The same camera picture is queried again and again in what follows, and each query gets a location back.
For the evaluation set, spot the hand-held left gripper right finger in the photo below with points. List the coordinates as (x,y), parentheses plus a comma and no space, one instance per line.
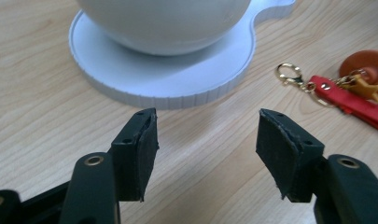
(289,155)

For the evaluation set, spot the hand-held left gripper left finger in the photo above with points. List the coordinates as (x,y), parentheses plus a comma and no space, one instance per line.
(134,158)

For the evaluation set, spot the white ribbed coaster tray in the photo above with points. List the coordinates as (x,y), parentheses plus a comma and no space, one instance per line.
(177,81)

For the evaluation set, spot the orange round disc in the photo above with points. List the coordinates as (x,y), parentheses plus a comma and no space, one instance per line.
(365,63)

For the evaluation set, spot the white round bowl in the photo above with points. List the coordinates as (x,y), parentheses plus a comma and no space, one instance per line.
(163,25)

